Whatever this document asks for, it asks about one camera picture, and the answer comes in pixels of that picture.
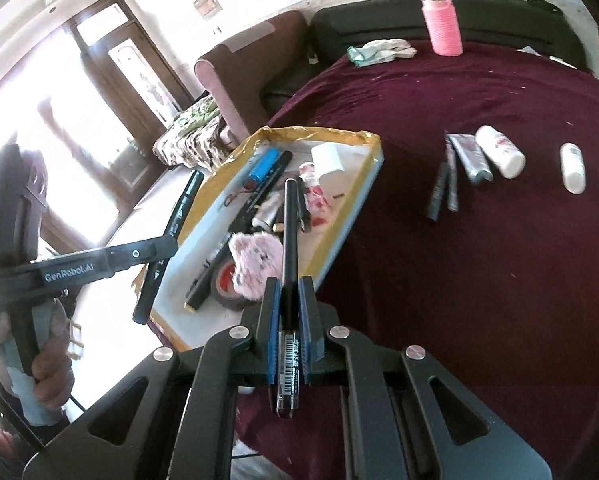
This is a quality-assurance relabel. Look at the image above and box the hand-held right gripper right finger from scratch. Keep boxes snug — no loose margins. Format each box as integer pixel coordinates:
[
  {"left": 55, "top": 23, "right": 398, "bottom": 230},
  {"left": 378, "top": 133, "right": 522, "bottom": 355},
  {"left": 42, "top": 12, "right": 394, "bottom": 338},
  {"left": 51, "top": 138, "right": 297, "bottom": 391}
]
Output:
[{"left": 297, "top": 275, "right": 553, "bottom": 480}]

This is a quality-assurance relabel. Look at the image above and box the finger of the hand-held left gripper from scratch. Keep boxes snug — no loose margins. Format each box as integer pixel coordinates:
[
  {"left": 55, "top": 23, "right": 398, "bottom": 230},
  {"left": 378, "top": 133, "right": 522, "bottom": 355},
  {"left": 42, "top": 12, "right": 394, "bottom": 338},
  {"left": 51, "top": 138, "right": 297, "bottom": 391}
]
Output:
[{"left": 106, "top": 236, "right": 180, "bottom": 277}]

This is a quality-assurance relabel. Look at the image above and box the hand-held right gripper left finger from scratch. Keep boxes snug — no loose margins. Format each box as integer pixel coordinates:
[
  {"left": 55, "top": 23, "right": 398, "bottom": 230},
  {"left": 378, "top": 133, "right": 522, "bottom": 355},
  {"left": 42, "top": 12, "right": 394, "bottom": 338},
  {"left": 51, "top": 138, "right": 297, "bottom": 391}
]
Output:
[{"left": 22, "top": 276, "right": 280, "bottom": 480}]

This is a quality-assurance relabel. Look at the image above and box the thick black marker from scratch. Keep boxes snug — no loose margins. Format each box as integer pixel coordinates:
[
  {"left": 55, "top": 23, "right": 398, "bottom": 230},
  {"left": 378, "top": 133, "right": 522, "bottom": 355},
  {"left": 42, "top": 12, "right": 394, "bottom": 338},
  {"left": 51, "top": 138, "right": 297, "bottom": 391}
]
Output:
[{"left": 132, "top": 170, "right": 206, "bottom": 325}]

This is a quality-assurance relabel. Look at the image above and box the black electrical tape roll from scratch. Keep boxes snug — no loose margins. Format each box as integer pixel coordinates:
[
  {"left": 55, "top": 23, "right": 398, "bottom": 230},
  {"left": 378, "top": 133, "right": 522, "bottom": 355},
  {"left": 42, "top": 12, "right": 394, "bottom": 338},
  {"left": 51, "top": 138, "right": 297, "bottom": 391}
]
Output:
[{"left": 210, "top": 255, "right": 260, "bottom": 312}]

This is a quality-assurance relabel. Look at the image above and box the pink fluffy scrunchie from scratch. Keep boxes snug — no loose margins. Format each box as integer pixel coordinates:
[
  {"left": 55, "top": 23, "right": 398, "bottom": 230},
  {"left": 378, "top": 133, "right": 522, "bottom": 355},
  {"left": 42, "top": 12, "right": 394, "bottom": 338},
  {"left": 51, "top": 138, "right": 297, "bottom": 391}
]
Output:
[{"left": 227, "top": 232, "right": 285, "bottom": 303}]

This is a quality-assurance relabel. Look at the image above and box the black gel pen with barcode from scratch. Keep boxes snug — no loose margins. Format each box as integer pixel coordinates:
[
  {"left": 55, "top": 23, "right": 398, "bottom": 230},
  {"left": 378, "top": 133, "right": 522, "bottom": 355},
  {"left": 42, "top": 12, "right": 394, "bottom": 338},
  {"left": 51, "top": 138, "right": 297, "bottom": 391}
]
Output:
[{"left": 274, "top": 177, "right": 303, "bottom": 420}]

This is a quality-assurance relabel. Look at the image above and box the small grey cylinder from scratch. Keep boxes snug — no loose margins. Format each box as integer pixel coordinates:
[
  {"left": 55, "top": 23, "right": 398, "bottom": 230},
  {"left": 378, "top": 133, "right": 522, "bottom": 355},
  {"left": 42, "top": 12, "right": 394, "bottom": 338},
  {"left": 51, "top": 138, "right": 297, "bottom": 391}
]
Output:
[{"left": 252, "top": 199, "right": 286, "bottom": 232}]

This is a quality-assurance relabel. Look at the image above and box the rose print hand cream tube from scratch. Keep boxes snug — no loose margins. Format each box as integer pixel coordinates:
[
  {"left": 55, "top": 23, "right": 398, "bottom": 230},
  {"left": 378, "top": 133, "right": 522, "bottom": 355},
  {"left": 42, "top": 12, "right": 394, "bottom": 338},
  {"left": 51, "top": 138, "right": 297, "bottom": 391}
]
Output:
[{"left": 297, "top": 162, "right": 350, "bottom": 233}]

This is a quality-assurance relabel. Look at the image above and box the long black marker yellow band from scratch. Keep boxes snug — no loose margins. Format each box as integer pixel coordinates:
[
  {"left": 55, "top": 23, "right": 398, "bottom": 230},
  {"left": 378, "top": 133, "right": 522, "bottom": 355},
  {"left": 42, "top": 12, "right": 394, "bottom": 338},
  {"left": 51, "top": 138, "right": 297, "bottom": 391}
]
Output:
[{"left": 184, "top": 150, "right": 294, "bottom": 311}]

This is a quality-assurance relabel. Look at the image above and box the blue battery pack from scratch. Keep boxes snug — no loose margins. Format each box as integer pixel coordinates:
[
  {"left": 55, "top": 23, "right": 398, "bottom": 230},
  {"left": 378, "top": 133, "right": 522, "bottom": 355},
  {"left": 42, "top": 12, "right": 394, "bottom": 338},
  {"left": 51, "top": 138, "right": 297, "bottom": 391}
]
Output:
[{"left": 224, "top": 147, "right": 283, "bottom": 208}]

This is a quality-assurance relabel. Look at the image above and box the white tray with yellow tape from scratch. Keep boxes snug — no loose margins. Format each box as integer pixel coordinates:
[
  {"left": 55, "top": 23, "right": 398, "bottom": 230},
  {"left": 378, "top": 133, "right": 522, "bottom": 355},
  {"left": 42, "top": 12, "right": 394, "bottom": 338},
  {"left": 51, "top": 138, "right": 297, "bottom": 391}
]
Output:
[{"left": 134, "top": 125, "right": 384, "bottom": 353}]

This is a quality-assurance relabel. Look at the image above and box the white charger adapter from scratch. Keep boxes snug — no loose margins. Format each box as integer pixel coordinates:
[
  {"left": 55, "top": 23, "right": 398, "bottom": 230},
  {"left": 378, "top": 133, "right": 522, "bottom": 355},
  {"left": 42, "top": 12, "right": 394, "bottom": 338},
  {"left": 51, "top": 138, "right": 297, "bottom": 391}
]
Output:
[{"left": 310, "top": 142, "right": 347, "bottom": 178}]

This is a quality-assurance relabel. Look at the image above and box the silver tube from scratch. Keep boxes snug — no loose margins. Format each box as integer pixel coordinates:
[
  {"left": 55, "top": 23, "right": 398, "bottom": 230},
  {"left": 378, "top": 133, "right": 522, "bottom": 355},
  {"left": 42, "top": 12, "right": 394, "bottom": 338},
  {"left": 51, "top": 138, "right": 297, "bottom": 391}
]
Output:
[{"left": 447, "top": 132, "right": 494, "bottom": 186}]

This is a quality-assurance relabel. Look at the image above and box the white pill bottle red label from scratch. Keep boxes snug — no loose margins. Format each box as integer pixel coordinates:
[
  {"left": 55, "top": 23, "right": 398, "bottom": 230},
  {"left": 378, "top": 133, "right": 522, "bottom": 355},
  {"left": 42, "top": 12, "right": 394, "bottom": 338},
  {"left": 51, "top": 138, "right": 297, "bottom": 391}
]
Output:
[{"left": 474, "top": 125, "right": 526, "bottom": 180}]

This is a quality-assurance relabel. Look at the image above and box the white pill bottle green label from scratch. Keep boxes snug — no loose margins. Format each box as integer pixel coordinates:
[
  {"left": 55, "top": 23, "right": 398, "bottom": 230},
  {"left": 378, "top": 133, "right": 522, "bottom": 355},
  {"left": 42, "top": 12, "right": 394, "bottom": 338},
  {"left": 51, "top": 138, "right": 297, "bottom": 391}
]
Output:
[{"left": 559, "top": 142, "right": 587, "bottom": 195}]

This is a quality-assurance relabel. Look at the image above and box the person's left hand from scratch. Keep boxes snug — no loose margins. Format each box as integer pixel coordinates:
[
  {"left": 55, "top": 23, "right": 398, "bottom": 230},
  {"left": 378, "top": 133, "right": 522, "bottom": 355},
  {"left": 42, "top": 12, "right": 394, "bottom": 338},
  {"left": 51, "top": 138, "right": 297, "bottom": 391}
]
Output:
[{"left": 0, "top": 302, "right": 76, "bottom": 402}]

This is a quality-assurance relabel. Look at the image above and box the floral patterned cloth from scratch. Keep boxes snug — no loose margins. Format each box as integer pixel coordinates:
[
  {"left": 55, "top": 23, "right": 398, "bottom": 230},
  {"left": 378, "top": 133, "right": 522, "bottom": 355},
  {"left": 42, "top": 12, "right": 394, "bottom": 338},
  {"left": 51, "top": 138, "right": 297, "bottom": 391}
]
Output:
[{"left": 152, "top": 95, "right": 230, "bottom": 171}]

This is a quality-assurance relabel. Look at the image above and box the maroon blanket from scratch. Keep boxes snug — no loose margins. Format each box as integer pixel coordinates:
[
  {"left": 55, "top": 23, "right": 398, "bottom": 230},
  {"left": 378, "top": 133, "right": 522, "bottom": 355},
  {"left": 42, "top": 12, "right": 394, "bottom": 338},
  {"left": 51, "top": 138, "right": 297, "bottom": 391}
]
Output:
[{"left": 232, "top": 40, "right": 599, "bottom": 480}]

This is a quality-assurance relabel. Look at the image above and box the wooden glass door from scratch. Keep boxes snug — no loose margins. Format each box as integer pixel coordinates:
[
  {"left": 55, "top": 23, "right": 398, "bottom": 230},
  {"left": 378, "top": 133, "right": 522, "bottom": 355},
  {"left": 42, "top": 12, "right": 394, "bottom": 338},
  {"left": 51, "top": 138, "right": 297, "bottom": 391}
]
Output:
[{"left": 0, "top": 0, "right": 195, "bottom": 261}]

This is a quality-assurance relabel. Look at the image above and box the brown armchair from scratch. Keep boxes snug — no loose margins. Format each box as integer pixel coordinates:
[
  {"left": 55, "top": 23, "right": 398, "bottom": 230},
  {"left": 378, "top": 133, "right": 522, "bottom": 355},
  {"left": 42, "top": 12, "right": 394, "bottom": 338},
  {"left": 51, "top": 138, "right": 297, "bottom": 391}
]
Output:
[{"left": 194, "top": 10, "right": 310, "bottom": 148}]

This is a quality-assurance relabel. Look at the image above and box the white and green glove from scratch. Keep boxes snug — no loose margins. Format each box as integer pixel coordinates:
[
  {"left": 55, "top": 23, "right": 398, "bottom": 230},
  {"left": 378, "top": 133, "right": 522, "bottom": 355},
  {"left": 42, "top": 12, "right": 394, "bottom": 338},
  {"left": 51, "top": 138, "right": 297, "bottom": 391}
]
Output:
[{"left": 347, "top": 38, "right": 417, "bottom": 67}]

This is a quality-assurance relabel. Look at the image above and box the pink water bottle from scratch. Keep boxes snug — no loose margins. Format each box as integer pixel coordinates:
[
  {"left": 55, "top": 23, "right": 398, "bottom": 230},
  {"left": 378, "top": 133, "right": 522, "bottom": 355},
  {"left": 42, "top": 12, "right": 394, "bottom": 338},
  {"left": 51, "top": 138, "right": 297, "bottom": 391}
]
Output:
[{"left": 419, "top": 0, "right": 464, "bottom": 57}]

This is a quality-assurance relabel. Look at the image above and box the wall switch plate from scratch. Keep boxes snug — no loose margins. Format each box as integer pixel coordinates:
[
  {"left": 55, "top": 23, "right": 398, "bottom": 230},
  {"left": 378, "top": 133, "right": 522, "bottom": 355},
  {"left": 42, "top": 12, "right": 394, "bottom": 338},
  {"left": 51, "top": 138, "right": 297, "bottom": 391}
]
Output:
[{"left": 194, "top": 0, "right": 224, "bottom": 22}]

